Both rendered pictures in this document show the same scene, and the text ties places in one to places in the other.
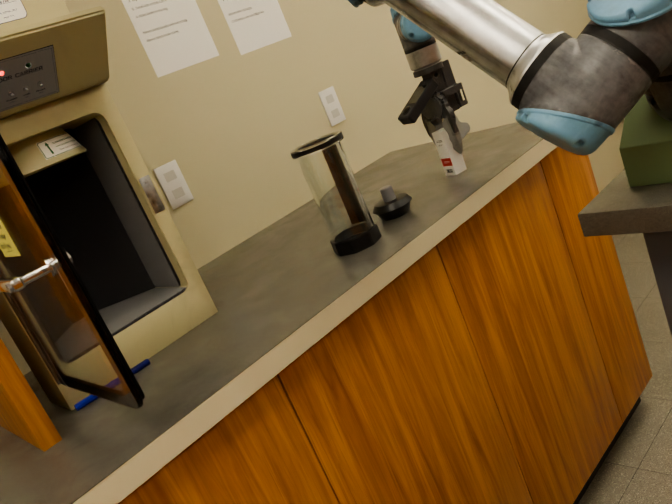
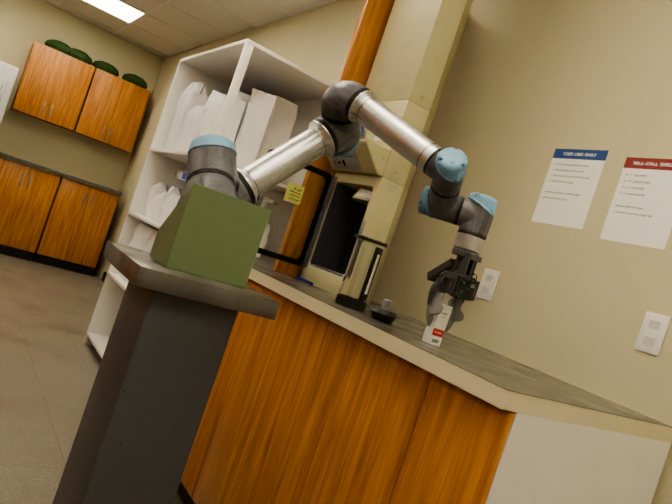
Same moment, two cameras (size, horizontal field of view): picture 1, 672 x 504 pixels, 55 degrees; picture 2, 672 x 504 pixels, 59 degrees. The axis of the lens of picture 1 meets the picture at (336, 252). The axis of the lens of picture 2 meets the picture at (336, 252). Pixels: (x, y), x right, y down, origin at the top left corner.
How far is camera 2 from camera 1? 235 cm
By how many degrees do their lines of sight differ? 95
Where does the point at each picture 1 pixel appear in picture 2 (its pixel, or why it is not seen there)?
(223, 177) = (515, 305)
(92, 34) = (365, 150)
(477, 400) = (283, 427)
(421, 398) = (274, 376)
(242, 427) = not seen: hidden behind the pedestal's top
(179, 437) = not seen: hidden behind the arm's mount
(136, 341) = (321, 277)
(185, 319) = (333, 287)
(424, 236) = (316, 302)
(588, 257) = not seen: outside the picture
